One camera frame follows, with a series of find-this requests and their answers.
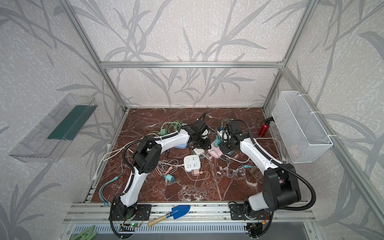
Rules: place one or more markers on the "brown toy sieve scoop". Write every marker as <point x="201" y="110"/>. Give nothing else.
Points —
<point x="257" y="174"/>

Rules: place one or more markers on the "pink plug adapter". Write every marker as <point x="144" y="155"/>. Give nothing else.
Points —
<point x="195" y="173"/>

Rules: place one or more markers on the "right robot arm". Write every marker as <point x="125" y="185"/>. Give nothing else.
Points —
<point x="280" y="181"/>

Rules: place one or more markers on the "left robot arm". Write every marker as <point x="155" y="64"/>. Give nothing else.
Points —
<point x="145" y="159"/>

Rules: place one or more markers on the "clear plastic wall tray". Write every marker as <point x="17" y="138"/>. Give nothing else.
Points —
<point x="48" y="141"/>

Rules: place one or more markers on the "red spray bottle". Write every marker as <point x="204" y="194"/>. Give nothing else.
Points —
<point x="265" y="126"/>

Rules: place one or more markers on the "blue power strip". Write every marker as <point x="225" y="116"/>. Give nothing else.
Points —
<point x="181" y="146"/>

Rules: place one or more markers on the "white wire mesh basket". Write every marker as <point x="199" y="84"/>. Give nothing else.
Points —
<point x="301" y="131"/>

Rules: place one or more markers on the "green plug adapter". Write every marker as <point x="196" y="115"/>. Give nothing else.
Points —
<point x="163" y="132"/>

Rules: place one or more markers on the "white power strip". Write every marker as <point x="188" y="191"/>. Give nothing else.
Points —
<point x="192" y="163"/>

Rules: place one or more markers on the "teal plug adapter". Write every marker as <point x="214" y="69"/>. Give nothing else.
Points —
<point x="170" y="178"/>

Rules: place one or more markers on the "green plastic clip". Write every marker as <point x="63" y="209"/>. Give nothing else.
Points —
<point x="87" y="234"/>

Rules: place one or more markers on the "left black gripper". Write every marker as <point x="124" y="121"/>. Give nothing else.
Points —
<point x="202" y="140"/>

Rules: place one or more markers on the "pink power strip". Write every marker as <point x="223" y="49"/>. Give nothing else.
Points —
<point x="215" y="152"/>

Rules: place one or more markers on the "blue toy shovel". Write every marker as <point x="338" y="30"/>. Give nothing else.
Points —
<point x="176" y="213"/>

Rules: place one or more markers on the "white charger block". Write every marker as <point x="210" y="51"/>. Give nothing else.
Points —
<point x="199" y="152"/>

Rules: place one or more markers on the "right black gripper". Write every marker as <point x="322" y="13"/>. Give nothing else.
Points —
<point x="226" y="146"/>

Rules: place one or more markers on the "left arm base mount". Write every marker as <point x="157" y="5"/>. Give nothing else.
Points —
<point x="138" y="212"/>

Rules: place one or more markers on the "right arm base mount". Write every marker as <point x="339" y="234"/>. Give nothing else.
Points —
<point x="242" y="212"/>

